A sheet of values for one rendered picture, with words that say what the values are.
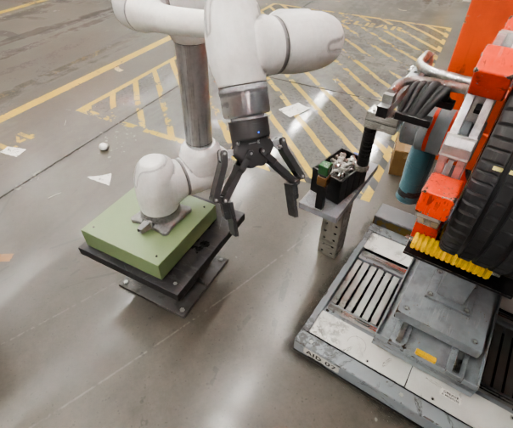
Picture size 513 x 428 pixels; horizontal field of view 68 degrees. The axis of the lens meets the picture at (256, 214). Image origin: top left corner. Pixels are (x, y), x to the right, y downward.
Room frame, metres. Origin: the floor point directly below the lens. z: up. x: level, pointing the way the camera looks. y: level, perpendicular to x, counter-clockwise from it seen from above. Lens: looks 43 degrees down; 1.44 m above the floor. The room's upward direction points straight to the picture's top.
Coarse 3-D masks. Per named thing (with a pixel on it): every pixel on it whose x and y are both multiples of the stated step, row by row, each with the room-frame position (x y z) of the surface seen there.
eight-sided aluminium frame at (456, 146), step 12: (504, 36) 1.02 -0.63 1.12; (468, 96) 0.83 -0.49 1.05; (468, 108) 0.81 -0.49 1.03; (492, 108) 1.14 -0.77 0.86; (456, 120) 0.79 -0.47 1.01; (480, 120) 0.78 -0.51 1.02; (456, 132) 0.77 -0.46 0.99; (444, 144) 0.76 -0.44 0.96; (456, 144) 0.75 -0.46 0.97; (468, 144) 0.74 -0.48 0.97; (444, 156) 0.75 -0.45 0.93; (456, 156) 0.74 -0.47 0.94; (468, 156) 0.73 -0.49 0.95; (444, 168) 1.09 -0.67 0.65; (456, 168) 0.73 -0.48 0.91; (420, 216) 0.76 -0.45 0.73
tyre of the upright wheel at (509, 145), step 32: (512, 96) 0.75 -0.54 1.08; (512, 128) 0.70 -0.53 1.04; (480, 160) 0.69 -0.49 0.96; (512, 160) 0.66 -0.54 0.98; (480, 192) 0.65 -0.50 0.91; (512, 192) 0.62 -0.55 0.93; (448, 224) 0.69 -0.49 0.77; (480, 224) 0.63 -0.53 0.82; (512, 224) 0.60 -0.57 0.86; (480, 256) 0.64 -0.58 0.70; (512, 256) 0.59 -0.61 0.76
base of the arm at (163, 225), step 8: (184, 208) 1.16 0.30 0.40; (136, 216) 1.11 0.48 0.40; (144, 216) 1.08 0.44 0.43; (168, 216) 1.08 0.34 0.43; (176, 216) 1.10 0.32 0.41; (184, 216) 1.13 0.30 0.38; (144, 224) 1.05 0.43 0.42; (152, 224) 1.05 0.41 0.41; (160, 224) 1.06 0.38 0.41; (168, 224) 1.06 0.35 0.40; (176, 224) 1.08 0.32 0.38; (144, 232) 1.03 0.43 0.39; (160, 232) 1.03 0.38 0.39; (168, 232) 1.03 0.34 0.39
